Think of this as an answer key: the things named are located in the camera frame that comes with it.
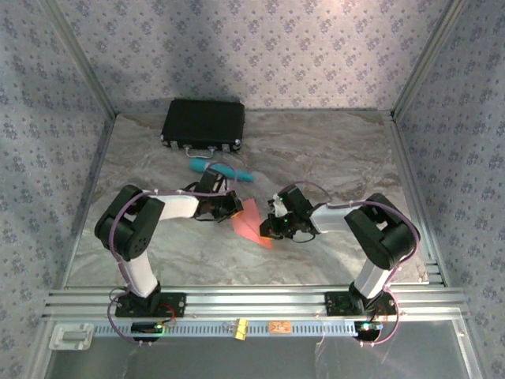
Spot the teal marker pen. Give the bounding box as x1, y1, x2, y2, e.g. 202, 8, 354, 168
189, 158, 256, 183

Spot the black briefcase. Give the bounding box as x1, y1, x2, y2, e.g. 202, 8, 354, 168
160, 98, 246, 155

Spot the yellow binder clip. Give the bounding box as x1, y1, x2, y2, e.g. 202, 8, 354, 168
231, 317, 249, 341

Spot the black left controller board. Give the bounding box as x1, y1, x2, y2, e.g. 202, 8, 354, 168
130, 321, 165, 336

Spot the black controller board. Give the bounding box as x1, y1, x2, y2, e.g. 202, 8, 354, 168
353, 320, 384, 343
130, 321, 165, 336

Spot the black right controller board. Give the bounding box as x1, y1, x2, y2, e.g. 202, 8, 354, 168
353, 320, 384, 343

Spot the aluminium mounting rail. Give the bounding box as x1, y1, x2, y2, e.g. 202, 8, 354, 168
42, 286, 466, 320

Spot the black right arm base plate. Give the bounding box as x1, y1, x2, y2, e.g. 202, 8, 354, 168
324, 291, 398, 317

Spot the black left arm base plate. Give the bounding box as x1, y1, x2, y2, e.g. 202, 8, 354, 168
113, 291, 187, 319

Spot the aluminium side rail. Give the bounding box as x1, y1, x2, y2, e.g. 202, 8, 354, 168
61, 113, 119, 289
388, 112, 449, 287

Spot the slotted grey cable duct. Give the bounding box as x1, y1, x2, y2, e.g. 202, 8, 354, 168
91, 318, 390, 339

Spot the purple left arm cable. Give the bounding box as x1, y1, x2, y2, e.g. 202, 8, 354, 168
107, 161, 239, 348

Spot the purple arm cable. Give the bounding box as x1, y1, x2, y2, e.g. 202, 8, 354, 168
107, 161, 239, 348
275, 180, 421, 348

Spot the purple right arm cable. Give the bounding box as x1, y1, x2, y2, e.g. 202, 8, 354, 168
275, 180, 421, 348

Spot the aluminium frame post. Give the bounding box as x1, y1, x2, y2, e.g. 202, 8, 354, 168
38, 0, 119, 118
390, 0, 470, 119

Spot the white metal bracket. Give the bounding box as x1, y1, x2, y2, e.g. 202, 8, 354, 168
48, 322, 95, 351

